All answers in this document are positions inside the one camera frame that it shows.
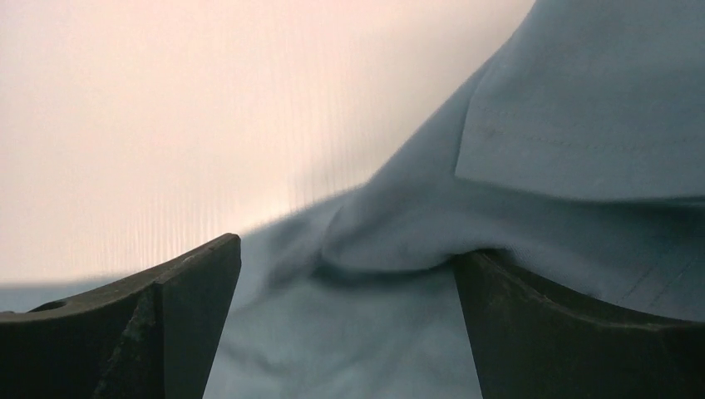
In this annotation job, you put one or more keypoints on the grey-blue t shirt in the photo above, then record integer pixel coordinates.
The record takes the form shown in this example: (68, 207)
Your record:
(356, 148)

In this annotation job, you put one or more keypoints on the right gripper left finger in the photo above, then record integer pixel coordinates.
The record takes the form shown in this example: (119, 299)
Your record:
(153, 334)

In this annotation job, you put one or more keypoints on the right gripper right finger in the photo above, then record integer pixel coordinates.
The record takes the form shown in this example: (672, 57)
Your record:
(534, 338)

